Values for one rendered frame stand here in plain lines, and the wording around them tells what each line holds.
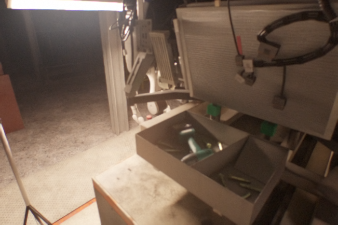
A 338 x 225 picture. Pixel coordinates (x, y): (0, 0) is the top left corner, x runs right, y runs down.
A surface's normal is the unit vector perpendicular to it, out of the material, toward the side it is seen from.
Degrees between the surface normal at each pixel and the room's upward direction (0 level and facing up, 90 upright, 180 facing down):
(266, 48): 106
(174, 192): 0
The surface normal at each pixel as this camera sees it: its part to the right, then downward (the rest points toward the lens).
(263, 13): -0.67, 0.51
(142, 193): 0.00, -0.93
